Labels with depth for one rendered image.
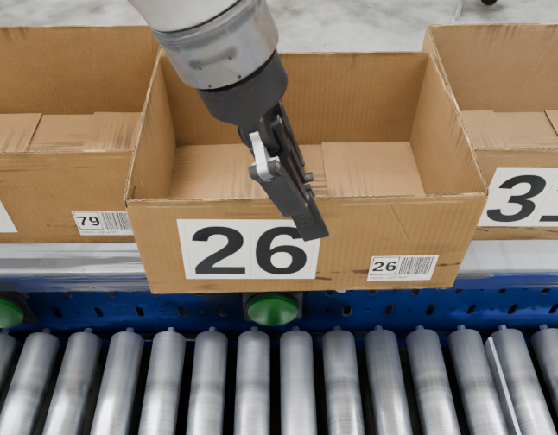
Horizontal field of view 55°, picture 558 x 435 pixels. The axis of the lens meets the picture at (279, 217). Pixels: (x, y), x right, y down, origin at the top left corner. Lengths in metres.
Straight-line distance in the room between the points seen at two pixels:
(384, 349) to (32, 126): 0.68
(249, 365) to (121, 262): 0.23
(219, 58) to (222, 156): 0.46
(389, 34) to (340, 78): 2.21
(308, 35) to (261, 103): 2.52
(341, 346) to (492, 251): 0.25
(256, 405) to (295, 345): 0.11
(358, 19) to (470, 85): 2.18
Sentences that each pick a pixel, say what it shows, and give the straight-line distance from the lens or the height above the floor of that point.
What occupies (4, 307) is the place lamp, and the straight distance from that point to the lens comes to 0.84.
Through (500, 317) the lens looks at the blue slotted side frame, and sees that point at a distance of 0.94.
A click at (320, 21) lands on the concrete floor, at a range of 3.09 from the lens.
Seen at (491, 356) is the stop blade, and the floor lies 0.74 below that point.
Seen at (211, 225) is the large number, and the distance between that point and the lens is 0.59.
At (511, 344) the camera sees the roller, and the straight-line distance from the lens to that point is 0.89.
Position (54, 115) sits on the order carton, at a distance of 1.04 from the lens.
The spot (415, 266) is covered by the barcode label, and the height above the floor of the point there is 0.94.
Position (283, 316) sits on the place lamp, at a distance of 0.77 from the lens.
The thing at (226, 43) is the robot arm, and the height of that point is 1.27.
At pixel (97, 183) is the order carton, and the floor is 1.00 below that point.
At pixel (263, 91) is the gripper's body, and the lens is 0.44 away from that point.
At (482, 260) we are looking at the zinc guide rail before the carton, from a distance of 0.78.
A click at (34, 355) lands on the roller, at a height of 0.75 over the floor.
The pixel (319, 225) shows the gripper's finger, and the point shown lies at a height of 1.02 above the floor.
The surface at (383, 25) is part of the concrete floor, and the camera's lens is 3.09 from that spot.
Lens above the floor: 1.47
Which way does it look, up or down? 49 degrees down
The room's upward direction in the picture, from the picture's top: straight up
